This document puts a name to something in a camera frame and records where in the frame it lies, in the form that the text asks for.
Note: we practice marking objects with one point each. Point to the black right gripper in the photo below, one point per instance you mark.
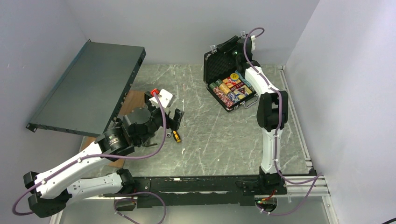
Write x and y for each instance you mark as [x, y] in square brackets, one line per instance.
[233, 43]

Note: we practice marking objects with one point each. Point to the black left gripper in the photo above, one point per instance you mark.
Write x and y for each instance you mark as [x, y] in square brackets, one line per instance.
[173, 123]

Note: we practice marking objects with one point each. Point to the yellow round blind button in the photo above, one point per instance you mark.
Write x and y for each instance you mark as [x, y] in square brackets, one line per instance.
[234, 77]

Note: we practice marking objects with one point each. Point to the black poker set case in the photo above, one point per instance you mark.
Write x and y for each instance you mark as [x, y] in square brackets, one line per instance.
[225, 68]

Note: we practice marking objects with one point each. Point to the blue playing card deck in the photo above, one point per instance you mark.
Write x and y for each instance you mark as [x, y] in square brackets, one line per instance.
[247, 89]

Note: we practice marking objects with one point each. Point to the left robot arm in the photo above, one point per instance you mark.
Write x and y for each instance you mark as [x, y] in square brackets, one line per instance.
[53, 190]

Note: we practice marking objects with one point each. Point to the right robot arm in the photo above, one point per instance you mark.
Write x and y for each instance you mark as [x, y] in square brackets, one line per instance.
[272, 111]

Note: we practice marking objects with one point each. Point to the silver ratchet wrench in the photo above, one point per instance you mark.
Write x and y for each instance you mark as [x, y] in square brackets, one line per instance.
[169, 133]

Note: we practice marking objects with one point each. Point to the yellow black screwdriver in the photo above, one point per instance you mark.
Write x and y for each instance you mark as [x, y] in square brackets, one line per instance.
[176, 136]

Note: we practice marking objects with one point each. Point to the red playing card deck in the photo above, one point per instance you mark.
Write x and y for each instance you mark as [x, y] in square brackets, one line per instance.
[229, 83]

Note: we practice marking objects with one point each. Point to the black clamp tool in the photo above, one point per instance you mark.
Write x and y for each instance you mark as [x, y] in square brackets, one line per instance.
[149, 143]

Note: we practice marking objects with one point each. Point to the dark rack server chassis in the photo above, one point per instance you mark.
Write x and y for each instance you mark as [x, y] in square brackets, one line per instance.
[91, 91]

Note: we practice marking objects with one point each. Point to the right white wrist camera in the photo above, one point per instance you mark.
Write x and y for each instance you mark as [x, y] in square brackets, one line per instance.
[253, 45]

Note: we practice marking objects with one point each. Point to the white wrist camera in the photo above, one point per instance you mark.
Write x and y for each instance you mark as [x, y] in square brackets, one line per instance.
[161, 96]
[253, 45]

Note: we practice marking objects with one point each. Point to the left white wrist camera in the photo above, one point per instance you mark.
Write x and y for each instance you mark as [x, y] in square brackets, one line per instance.
[161, 96]

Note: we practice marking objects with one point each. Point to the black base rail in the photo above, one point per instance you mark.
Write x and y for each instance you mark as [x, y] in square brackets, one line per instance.
[203, 190]

